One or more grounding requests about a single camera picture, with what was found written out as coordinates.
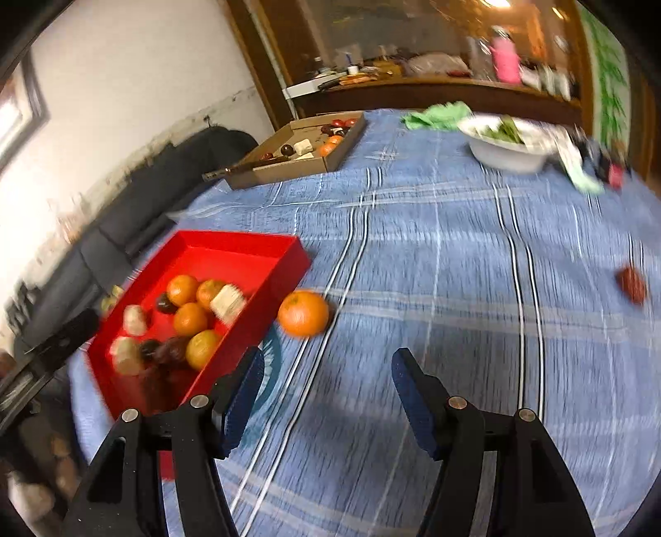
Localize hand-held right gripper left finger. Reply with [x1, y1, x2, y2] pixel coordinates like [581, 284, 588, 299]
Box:
[59, 347, 265, 537]

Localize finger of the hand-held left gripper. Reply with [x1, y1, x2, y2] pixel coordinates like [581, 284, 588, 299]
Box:
[25, 310, 101, 357]

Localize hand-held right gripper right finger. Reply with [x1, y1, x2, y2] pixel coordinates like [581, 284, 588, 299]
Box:
[391, 348, 597, 537]

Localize small orange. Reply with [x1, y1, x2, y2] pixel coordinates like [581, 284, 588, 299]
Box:
[186, 329, 223, 371]
[196, 280, 225, 311]
[173, 302, 209, 336]
[166, 275, 200, 307]

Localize dark red date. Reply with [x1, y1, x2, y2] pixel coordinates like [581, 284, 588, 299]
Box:
[139, 366, 174, 409]

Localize glossy red date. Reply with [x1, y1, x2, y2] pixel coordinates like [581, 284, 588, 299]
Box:
[154, 337, 188, 367]

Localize large orange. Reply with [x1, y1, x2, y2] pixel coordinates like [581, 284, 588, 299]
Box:
[278, 290, 330, 338]

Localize red tray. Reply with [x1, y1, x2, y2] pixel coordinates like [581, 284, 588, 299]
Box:
[87, 230, 312, 483]

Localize person's left hand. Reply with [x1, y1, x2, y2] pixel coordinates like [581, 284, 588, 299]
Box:
[7, 439, 78, 522]

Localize black sofa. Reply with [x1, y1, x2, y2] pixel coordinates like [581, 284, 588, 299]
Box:
[15, 129, 259, 352]

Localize blue plaid tablecloth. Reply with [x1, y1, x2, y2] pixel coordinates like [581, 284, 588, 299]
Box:
[67, 108, 654, 537]

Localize cardboard box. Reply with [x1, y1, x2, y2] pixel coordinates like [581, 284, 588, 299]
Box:
[224, 111, 367, 189]

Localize long knife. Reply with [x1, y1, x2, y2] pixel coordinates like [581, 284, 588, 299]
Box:
[202, 157, 290, 181]

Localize wrinkled red date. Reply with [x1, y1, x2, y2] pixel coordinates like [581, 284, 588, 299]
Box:
[616, 266, 648, 305]

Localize white bowl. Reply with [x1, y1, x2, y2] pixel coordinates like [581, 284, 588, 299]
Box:
[459, 116, 556, 173]

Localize green leafy vegetables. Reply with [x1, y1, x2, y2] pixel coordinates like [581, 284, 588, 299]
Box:
[480, 116, 525, 143]

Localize white and green cloth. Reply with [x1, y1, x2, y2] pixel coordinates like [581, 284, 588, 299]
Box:
[560, 134, 605, 194]

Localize dark packet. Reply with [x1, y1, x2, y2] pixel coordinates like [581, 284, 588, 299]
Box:
[599, 150, 633, 189]

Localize wooden sideboard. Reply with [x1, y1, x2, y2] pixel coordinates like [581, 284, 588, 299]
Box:
[284, 52, 584, 125]

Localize pink bottle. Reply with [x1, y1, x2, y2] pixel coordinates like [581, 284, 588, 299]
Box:
[490, 28, 522, 83]

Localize framed wall picture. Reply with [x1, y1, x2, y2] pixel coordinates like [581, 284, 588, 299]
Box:
[0, 57, 50, 171]

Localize green leaf wall poster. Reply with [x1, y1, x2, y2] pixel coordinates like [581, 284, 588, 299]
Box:
[583, 10, 633, 150]

